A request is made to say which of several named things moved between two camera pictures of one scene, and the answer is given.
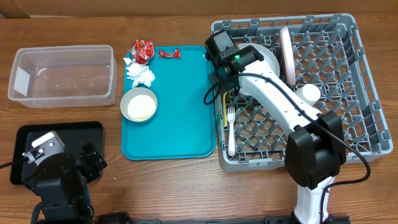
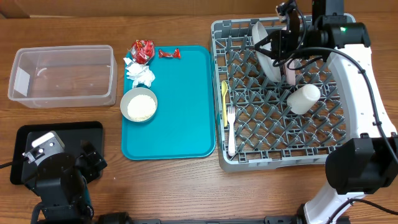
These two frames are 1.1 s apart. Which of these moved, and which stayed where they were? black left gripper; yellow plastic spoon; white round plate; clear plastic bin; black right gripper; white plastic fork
Moved: black right gripper; white round plate
Stayed: yellow plastic spoon; white plastic fork; black left gripper; clear plastic bin
